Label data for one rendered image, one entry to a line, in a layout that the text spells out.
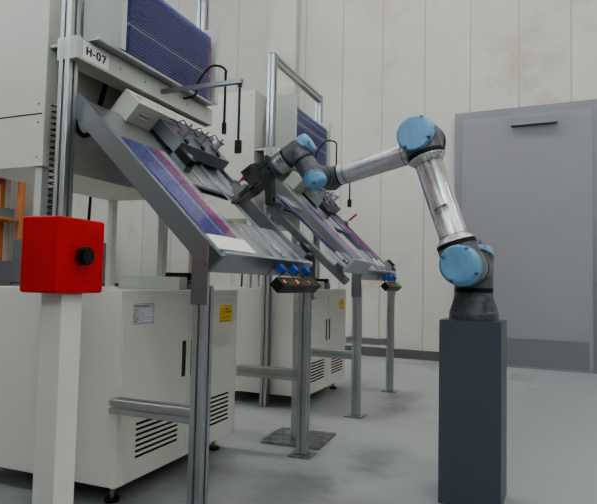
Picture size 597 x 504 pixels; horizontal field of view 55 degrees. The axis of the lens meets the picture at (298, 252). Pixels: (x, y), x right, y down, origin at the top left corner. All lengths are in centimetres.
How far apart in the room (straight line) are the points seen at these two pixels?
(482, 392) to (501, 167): 351
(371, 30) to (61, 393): 500
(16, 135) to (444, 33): 428
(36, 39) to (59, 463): 133
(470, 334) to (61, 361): 113
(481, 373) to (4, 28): 188
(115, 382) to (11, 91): 101
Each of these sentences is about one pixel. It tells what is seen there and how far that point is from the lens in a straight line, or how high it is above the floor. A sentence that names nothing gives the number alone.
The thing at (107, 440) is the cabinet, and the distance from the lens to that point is 179.
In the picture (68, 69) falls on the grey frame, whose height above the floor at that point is 128.
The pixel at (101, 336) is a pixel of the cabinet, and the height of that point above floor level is 49.
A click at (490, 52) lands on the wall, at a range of 548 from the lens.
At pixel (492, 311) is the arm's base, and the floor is 58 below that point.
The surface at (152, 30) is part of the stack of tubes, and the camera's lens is 219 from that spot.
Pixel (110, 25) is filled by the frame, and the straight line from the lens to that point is 207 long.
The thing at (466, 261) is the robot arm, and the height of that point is 72.
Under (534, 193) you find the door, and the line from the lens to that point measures 507.
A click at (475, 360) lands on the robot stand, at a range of 180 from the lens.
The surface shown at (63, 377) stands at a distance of 132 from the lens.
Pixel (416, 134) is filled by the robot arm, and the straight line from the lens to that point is 177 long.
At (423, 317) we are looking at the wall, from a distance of 519.
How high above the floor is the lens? 65
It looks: 3 degrees up
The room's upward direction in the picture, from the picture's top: 1 degrees clockwise
